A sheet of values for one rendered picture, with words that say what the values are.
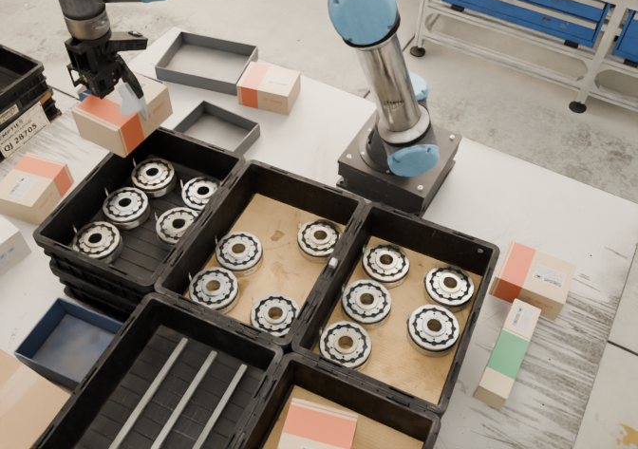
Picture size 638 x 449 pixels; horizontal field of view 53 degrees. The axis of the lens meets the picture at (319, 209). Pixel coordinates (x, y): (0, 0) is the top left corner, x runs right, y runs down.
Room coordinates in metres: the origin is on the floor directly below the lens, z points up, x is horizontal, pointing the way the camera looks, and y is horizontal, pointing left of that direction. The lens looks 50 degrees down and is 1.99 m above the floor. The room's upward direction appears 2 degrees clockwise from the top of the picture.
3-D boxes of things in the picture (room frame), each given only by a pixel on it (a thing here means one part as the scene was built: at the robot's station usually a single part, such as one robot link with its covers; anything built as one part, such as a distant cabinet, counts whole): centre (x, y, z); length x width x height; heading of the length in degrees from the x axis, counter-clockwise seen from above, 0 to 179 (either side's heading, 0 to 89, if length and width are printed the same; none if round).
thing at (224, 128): (1.27, 0.33, 0.73); 0.27 x 0.20 x 0.05; 151
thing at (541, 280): (0.84, -0.51, 0.74); 0.16 x 0.12 x 0.07; 64
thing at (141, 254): (0.91, 0.38, 0.87); 0.40 x 0.30 x 0.11; 156
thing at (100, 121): (1.00, 0.42, 1.08); 0.16 x 0.12 x 0.07; 151
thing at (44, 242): (0.91, 0.38, 0.92); 0.40 x 0.30 x 0.02; 156
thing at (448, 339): (0.64, -0.24, 0.86); 0.10 x 0.10 x 0.01
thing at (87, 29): (0.98, 0.42, 1.32); 0.08 x 0.08 x 0.05
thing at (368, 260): (0.79, -0.15, 0.86); 0.10 x 0.10 x 0.01
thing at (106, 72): (0.98, 0.43, 1.24); 0.09 x 0.08 x 0.12; 151
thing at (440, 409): (0.67, -0.17, 0.92); 0.40 x 0.30 x 0.02; 156
